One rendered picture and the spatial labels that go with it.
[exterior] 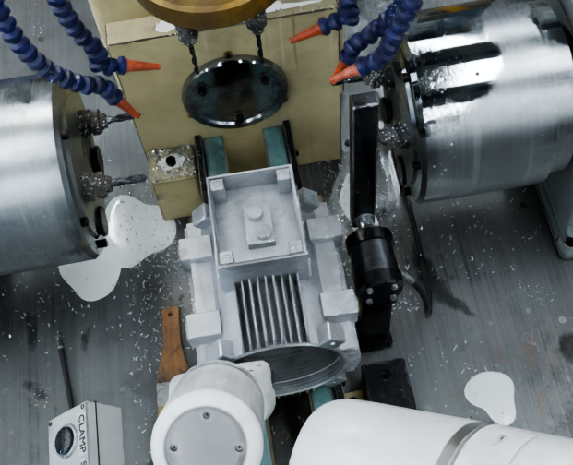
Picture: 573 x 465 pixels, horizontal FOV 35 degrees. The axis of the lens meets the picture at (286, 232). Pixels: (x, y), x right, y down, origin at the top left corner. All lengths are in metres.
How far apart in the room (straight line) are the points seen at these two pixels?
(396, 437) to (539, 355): 0.77
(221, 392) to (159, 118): 0.69
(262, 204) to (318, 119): 0.34
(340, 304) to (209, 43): 0.39
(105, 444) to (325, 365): 0.29
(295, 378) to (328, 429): 0.54
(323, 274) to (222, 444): 0.42
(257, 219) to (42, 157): 0.27
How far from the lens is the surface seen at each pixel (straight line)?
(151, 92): 1.27
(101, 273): 1.41
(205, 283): 1.07
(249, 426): 0.68
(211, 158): 1.34
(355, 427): 0.59
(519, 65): 1.13
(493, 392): 1.30
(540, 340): 1.34
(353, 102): 0.96
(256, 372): 0.86
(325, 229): 1.08
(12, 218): 1.12
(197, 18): 0.95
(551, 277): 1.38
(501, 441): 0.54
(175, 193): 1.36
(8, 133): 1.12
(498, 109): 1.12
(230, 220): 1.05
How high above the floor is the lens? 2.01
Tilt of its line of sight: 60 degrees down
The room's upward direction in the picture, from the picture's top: 8 degrees counter-clockwise
